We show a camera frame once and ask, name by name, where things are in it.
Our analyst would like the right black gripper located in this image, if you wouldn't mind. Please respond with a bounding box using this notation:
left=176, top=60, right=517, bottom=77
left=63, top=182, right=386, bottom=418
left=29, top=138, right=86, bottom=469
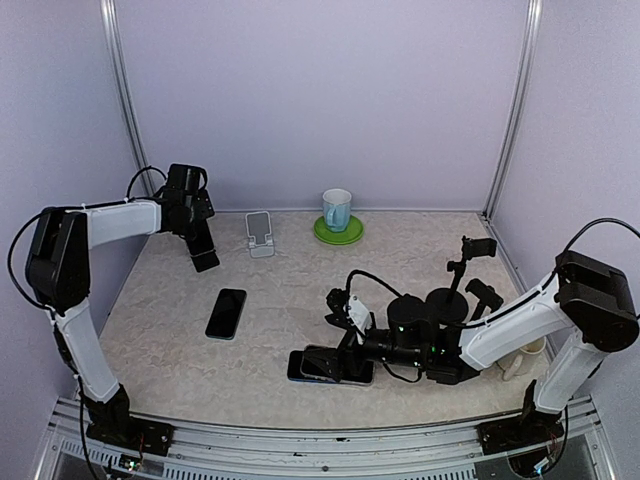
left=302, top=326, right=427, bottom=384

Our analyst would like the black phone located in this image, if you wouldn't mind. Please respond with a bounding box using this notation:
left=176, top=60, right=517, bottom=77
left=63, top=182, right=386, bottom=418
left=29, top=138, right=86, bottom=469
left=299, top=345, right=374, bottom=385
left=183, top=220, right=215, bottom=258

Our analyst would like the white folding phone stand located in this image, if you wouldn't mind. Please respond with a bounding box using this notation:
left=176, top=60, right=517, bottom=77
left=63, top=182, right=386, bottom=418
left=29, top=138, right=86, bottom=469
left=245, top=211, right=275, bottom=259

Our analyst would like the black folding phone stand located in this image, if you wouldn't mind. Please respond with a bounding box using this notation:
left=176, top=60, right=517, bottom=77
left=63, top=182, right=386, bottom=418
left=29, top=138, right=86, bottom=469
left=191, top=250, right=220, bottom=273

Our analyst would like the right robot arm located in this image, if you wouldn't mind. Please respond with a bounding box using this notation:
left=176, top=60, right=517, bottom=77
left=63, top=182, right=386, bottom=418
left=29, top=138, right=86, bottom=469
left=301, top=237, right=639, bottom=444

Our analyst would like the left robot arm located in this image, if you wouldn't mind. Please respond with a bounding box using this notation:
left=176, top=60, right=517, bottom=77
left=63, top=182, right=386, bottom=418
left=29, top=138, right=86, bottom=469
left=25, top=164, right=219, bottom=404

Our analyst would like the centre bottom blue phone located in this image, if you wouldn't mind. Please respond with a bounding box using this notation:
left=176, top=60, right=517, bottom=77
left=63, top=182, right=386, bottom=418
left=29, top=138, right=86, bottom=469
left=286, top=349, right=374, bottom=387

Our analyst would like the left bottom teal phone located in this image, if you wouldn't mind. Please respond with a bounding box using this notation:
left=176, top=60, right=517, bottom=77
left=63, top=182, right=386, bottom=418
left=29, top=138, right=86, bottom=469
left=205, top=288, right=247, bottom=340

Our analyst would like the rear black pole stand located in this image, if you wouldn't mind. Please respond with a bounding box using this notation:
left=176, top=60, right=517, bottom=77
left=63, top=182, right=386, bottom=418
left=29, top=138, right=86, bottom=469
left=425, top=236, right=497, bottom=324

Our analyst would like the black pole stand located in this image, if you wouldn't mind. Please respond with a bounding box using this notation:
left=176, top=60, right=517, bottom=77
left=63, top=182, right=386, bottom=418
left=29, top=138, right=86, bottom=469
left=425, top=236, right=497, bottom=324
left=465, top=278, right=504, bottom=321

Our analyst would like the front black pole stand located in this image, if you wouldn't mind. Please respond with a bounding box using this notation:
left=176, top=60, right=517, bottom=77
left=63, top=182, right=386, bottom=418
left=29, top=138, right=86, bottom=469
left=465, top=278, right=504, bottom=321

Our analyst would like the green saucer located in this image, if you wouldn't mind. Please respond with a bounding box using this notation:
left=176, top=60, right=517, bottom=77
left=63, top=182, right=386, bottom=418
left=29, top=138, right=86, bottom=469
left=313, top=215, right=364, bottom=246

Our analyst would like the light blue mug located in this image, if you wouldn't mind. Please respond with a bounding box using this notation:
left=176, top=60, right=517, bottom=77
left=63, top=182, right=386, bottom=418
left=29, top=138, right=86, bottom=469
left=322, top=188, right=352, bottom=233

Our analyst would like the cream ceramic mug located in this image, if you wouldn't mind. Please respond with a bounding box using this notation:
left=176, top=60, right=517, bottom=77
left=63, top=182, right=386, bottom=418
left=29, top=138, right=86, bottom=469
left=497, top=337, right=547, bottom=382

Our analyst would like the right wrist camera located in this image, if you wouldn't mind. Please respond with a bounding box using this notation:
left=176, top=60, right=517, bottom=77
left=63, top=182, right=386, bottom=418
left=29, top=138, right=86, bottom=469
left=325, top=288, right=356, bottom=329

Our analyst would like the front aluminium rail frame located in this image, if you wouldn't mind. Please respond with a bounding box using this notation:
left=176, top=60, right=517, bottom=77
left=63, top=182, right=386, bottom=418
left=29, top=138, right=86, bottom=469
left=30, top=397, right=619, bottom=479

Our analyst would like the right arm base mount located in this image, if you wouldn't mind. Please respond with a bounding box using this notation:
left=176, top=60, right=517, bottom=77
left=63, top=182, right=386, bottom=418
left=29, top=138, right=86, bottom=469
left=476, top=380, right=566, bottom=455

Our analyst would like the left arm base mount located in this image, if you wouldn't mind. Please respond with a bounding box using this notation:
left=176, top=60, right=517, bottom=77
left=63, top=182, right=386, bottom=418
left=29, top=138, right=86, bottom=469
left=81, top=385, right=174, bottom=457

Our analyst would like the right aluminium corner post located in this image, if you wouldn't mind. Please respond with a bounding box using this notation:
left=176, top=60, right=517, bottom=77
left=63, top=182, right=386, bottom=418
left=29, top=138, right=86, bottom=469
left=483, top=0, right=544, bottom=222

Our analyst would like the aluminium corner post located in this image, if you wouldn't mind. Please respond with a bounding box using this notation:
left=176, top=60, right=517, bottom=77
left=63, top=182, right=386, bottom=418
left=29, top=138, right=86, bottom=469
left=100, top=0, right=148, bottom=169
left=483, top=0, right=544, bottom=222

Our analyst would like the left aluminium corner post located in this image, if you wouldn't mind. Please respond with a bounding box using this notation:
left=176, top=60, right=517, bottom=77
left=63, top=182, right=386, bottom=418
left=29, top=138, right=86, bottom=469
left=100, top=0, right=148, bottom=169

